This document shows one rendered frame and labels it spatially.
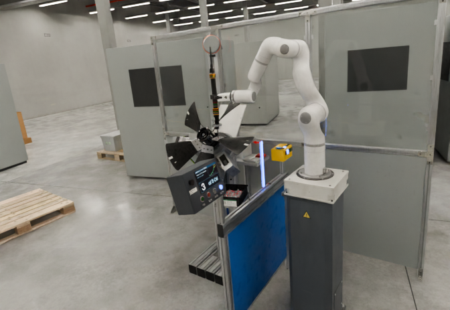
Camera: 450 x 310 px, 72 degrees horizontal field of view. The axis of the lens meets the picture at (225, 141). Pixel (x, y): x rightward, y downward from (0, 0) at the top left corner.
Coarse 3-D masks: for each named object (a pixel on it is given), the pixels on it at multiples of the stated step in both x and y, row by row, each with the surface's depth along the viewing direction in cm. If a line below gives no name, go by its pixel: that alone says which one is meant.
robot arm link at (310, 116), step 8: (312, 104) 175; (304, 112) 170; (312, 112) 168; (320, 112) 172; (304, 120) 170; (312, 120) 169; (320, 120) 172; (304, 128) 175; (312, 128) 172; (320, 128) 173; (304, 136) 181; (312, 136) 176; (320, 136) 176; (304, 144) 184; (312, 144) 178; (320, 144) 178
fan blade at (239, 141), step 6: (222, 138) 225; (228, 138) 225; (234, 138) 224; (240, 138) 222; (246, 138) 221; (252, 138) 219; (222, 144) 217; (228, 144) 216; (234, 144) 215; (240, 144) 214; (234, 150) 210; (240, 150) 209
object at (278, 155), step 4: (280, 144) 240; (284, 144) 239; (276, 148) 230; (288, 148) 231; (272, 152) 230; (276, 152) 228; (280, 152) 226; (284, 152) 225; (272, 156) 230; (276, 156) 228; (280, 156) 227; (284, 156) 226; (288, 156) 232; (272, 160) 231; (276, 160) 229; (280, 160) 227; (284, 160) 226
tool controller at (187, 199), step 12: (192, 168) 147; (204, 168) 150; (216, 168) 157; (168, 180) 143; (180, 180) 139; (192, 180) 140; (216, 180) 155; (180, 192) 141; (192, 192) 140; (204, 192) 147; (216, 192) 153; (180, 204) 143; (192, 204) 139; (204, 204) 145
